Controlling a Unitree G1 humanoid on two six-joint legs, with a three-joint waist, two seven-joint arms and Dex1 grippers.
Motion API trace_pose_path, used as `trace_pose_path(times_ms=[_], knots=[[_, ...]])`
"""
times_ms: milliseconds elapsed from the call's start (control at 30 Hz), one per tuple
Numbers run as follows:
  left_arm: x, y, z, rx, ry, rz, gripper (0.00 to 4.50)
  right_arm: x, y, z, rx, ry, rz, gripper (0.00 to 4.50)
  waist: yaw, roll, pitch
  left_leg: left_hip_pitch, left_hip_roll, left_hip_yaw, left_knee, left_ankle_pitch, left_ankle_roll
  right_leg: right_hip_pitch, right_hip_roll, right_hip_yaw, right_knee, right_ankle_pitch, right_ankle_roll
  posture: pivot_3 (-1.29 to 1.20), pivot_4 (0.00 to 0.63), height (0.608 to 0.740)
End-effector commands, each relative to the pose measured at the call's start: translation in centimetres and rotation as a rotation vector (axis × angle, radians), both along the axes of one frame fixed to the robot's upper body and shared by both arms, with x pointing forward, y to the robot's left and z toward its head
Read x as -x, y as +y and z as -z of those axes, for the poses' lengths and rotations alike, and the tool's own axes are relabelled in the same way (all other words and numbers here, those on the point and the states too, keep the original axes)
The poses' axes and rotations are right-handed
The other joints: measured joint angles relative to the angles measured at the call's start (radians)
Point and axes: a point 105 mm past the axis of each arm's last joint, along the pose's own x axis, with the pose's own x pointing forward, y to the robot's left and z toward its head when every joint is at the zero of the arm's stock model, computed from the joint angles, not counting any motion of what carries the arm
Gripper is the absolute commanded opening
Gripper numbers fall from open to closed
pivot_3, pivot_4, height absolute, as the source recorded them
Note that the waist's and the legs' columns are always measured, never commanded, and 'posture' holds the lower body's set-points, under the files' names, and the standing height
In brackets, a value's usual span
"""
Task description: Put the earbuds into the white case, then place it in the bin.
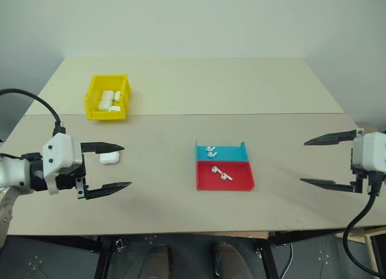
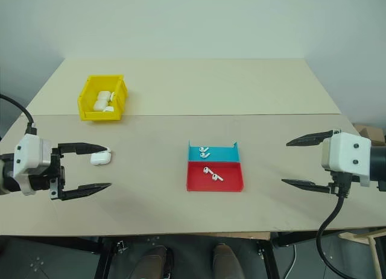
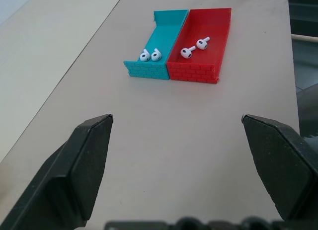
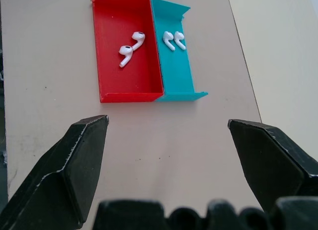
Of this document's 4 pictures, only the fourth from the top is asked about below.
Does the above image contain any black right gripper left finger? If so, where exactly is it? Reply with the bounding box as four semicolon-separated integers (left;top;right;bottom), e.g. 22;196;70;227
0;115;110;230

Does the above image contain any teal plastic tray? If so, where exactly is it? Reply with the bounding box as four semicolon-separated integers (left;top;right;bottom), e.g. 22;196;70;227
150;0;209;102

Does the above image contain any red plastic tray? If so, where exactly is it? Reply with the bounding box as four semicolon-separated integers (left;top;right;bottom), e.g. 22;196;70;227
89;0;165;103

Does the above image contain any white earbud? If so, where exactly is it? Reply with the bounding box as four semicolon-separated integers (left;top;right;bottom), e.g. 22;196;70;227
118;45;133;68
162;30;176;52
131;31;146;52
173;30;187;51

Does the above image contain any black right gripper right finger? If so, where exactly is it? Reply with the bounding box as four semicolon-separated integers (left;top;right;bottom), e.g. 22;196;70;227
227;119;318;213

